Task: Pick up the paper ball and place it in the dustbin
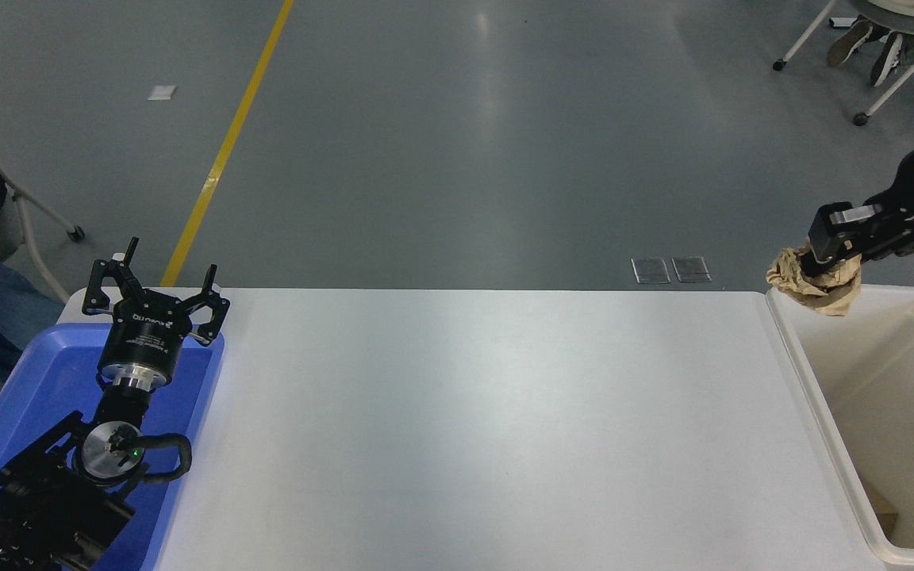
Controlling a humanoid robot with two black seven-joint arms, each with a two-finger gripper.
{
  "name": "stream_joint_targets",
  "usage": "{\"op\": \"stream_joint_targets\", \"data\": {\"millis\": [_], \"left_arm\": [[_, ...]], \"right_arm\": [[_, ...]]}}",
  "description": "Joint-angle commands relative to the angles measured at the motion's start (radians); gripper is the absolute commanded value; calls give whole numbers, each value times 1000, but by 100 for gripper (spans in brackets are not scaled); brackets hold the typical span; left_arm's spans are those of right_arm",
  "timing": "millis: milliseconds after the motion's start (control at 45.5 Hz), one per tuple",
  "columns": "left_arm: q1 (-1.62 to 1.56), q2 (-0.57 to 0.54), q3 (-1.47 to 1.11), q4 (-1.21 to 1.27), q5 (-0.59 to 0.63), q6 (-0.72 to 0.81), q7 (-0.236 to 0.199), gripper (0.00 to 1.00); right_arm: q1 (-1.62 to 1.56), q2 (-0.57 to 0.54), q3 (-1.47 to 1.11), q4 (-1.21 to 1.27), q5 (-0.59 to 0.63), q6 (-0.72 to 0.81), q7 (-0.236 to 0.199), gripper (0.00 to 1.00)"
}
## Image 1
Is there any metal floor outlet plate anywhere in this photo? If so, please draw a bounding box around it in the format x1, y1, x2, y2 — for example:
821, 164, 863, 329
631, 257, 673, 286
670, 255, 712, 285

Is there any white frame chair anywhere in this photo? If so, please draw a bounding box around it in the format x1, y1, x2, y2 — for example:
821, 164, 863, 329
0, 98, 86, 304

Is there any grey chair with white legs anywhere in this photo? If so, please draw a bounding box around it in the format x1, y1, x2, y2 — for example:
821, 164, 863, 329
771, 0, 914, 128

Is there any large pale plastic bin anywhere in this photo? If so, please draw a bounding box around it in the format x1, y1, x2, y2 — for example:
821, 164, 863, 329
766, 284, 914, 569

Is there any person's shoe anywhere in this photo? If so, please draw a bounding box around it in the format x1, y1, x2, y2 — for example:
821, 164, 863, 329
869, 32, 907, 87
825, 17, 875, 69

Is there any tan paper ball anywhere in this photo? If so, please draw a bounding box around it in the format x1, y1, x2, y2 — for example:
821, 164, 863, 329
766, 245, 863, 318

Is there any blue plastic tray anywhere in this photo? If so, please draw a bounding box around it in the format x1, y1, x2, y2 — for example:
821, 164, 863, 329
0, 321, 226, 571

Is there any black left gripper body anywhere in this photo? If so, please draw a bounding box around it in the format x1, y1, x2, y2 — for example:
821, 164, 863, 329
98, 289, 193, 374

